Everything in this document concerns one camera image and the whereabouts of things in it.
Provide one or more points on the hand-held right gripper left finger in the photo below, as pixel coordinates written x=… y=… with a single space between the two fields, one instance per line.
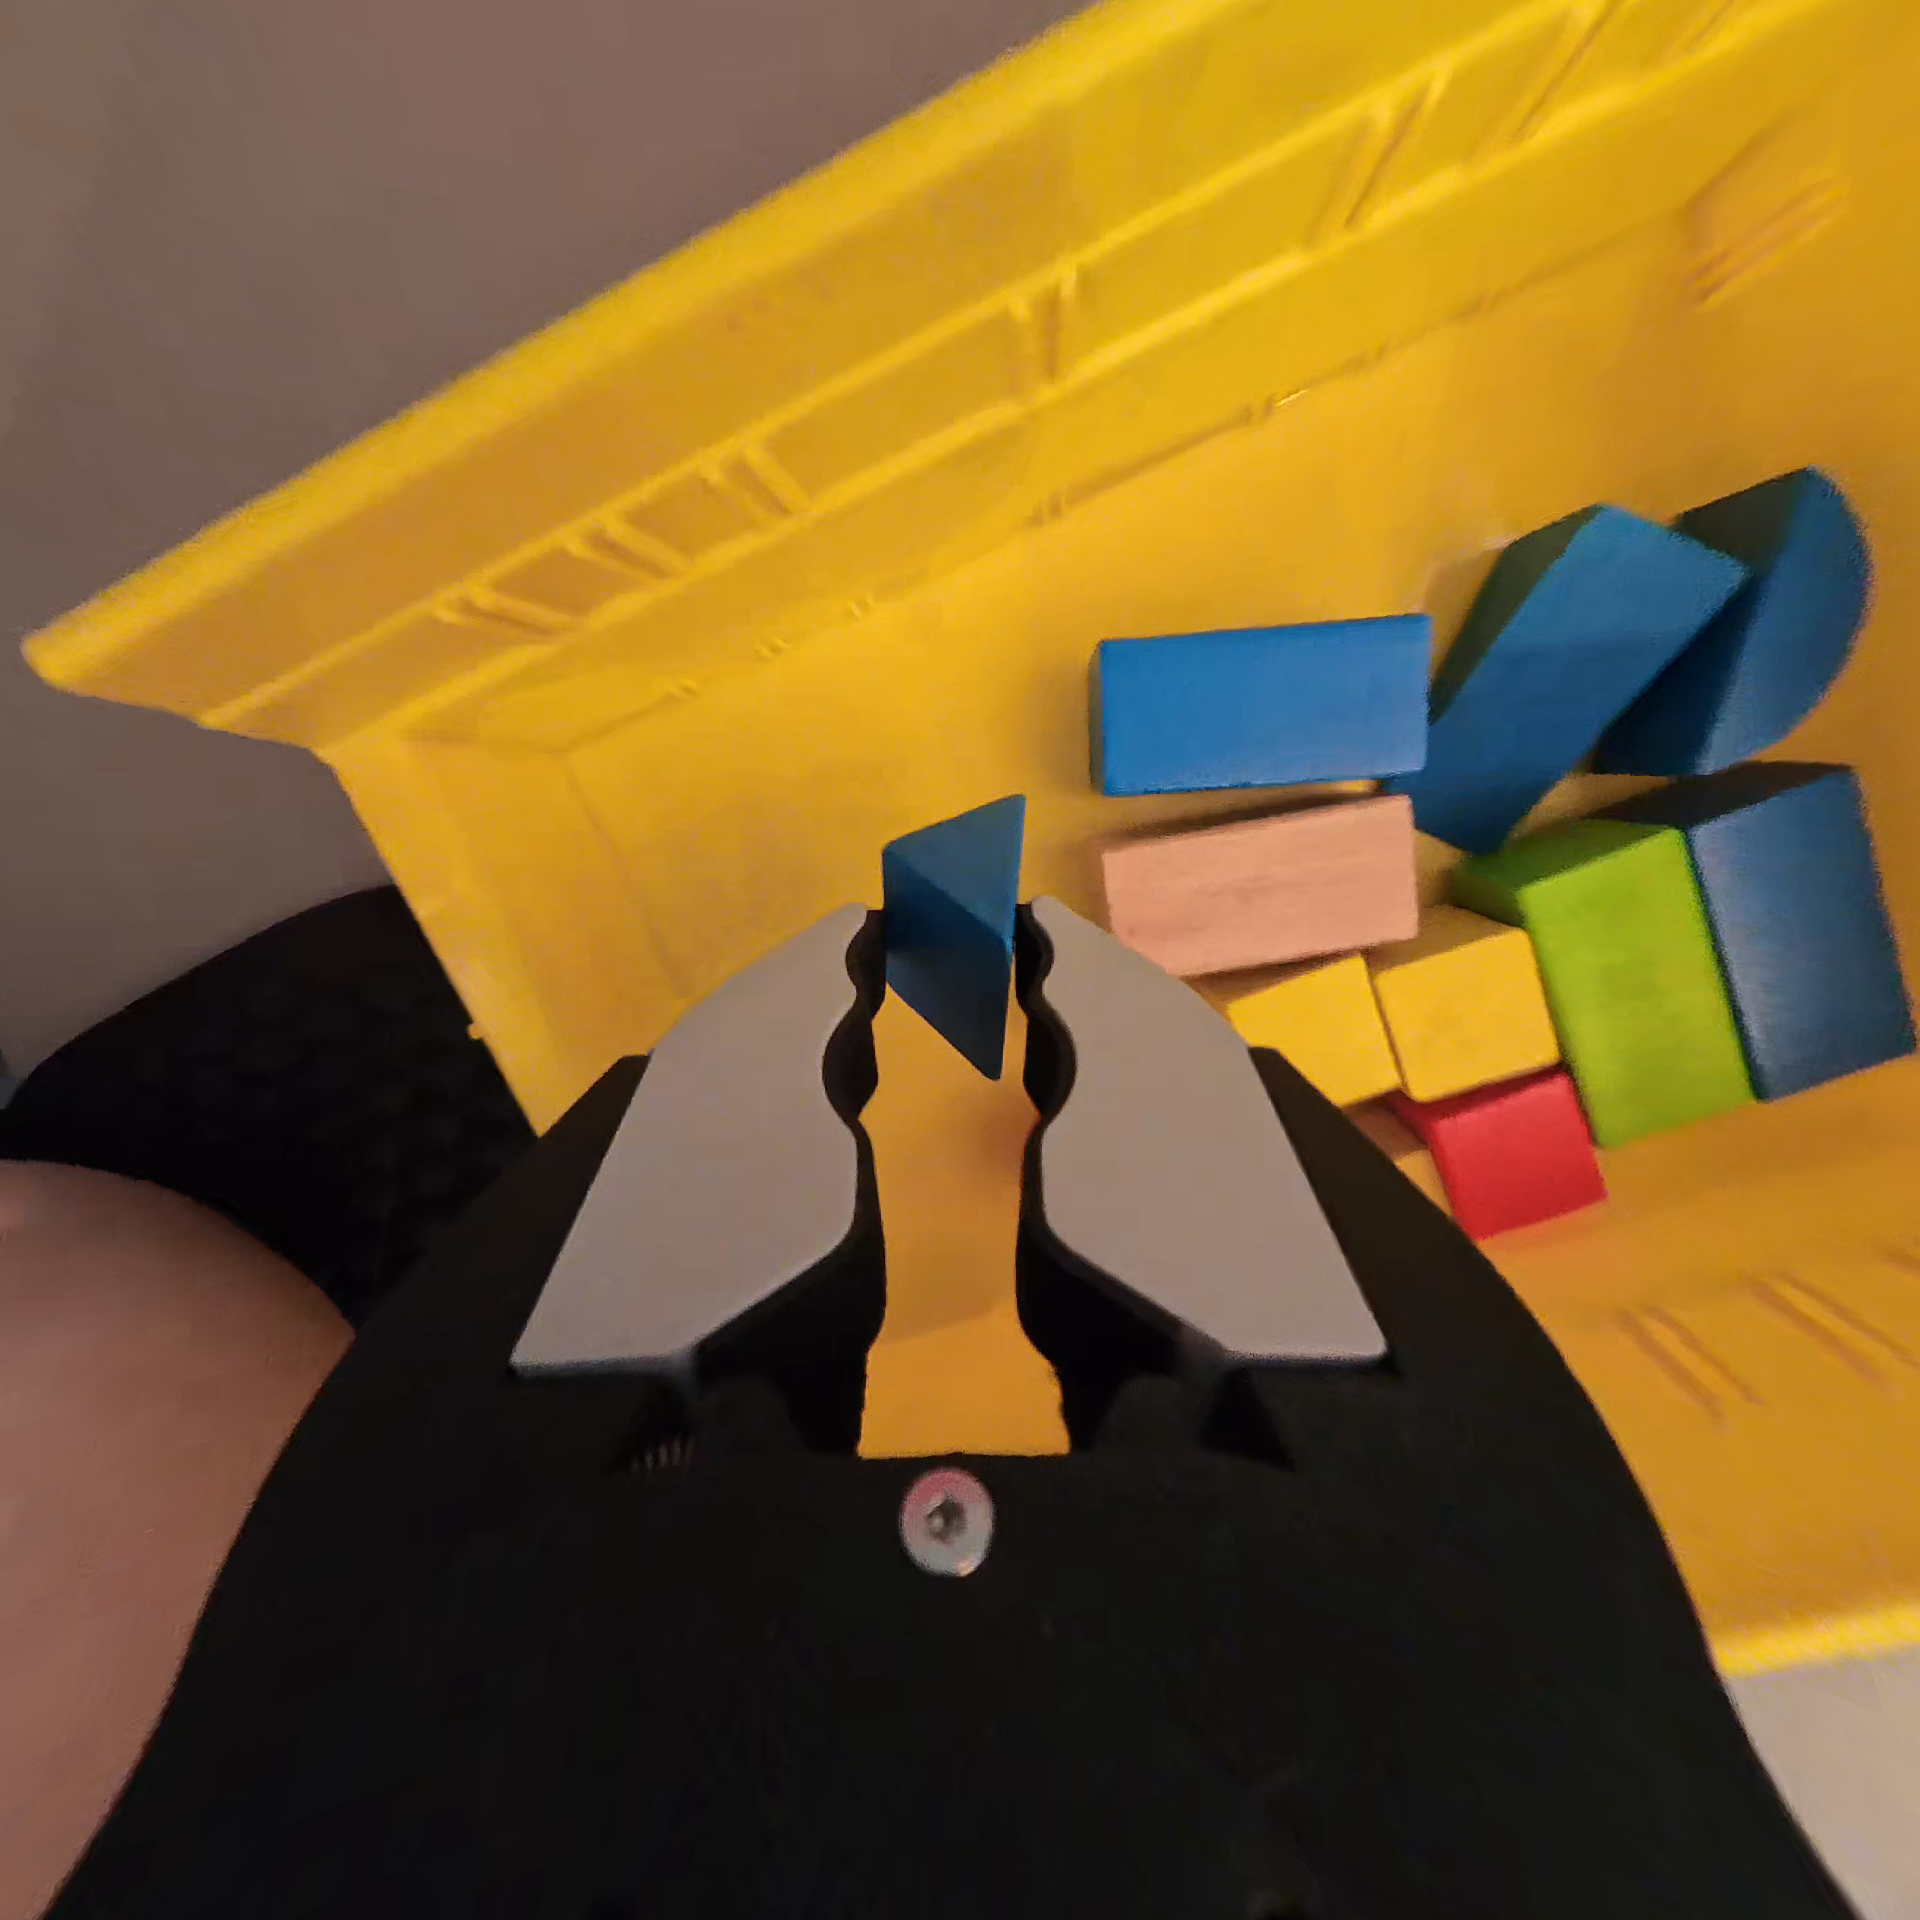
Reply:
x=720 y=1185

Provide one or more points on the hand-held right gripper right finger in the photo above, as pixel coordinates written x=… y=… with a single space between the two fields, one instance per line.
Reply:
x=1194 y=1185

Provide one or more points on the orange wooden cube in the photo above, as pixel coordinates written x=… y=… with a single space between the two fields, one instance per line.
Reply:
x=1312 y=1028
x=1463 y=1004
x=1401 y=1163

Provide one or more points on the beige long wooden block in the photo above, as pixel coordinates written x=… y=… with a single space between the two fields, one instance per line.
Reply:
x=1260 y=885

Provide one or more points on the red wooden cube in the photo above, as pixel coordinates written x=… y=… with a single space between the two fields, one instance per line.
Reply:
x=1507 y=1155

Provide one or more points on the small blue triangle block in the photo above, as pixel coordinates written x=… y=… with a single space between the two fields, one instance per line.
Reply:
x=960 y=932

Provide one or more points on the green wooden block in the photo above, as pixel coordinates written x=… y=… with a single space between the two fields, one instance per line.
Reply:
x=1634 y=991

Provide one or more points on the blue rectangular wooden block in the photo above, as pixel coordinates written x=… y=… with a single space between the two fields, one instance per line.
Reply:
x=1559 y=675
x=1809 y=932
x=1260 y=705

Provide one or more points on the yellow plastic bin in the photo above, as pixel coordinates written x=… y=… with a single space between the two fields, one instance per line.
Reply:
x=751 y=525

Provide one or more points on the blue half-round wooden block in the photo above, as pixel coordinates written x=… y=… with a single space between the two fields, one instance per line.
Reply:
x=1769 y=646

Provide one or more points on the person's right forearm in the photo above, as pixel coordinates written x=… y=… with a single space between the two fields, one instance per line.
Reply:
x=135 y=1470

